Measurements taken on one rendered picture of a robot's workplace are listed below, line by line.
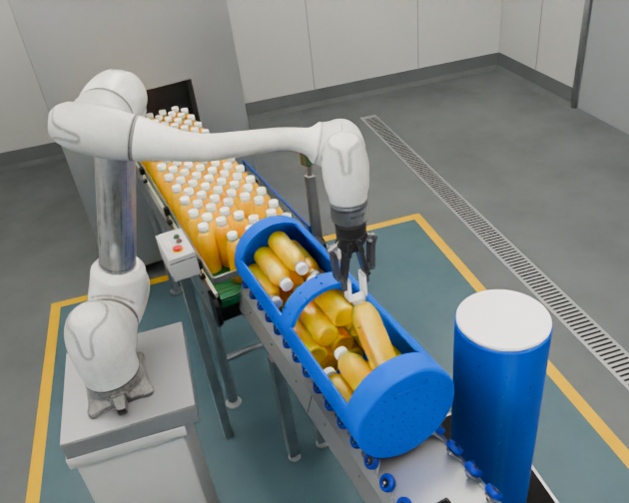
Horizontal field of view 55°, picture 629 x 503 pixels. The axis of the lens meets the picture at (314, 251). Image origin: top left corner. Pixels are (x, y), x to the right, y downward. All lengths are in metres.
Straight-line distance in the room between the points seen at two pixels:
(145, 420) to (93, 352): 0.23
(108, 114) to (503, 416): 1.43
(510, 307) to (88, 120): 1.31
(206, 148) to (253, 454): 1.86
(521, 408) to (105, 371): 1.23
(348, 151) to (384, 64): 5.35
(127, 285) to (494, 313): 1.09
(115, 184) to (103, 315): 0.34
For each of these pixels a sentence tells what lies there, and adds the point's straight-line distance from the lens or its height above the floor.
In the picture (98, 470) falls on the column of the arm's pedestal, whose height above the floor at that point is 0.91.
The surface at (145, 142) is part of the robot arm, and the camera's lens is 1.35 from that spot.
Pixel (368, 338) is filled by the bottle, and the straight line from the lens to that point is 1.55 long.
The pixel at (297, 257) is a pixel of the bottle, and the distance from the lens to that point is 1.95.
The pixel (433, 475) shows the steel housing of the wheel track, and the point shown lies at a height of 0.93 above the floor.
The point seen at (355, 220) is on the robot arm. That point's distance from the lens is 1.41.
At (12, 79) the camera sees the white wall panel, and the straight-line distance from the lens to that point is 6.25.
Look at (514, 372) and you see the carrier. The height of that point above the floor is 0.95.
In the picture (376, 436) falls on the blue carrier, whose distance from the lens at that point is 1.56.
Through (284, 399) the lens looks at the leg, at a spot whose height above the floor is 0.40.
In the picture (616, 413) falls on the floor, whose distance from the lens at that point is 3.16.
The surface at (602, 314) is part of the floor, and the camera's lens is 3.66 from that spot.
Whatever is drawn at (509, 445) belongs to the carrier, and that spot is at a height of 0.61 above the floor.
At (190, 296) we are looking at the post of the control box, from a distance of 2.44.
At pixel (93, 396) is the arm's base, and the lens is 1.81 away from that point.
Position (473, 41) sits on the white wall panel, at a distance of 7.05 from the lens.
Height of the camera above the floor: 2.29
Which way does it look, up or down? 34 degrees down
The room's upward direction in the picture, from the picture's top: 7 degrees counter-clockwise
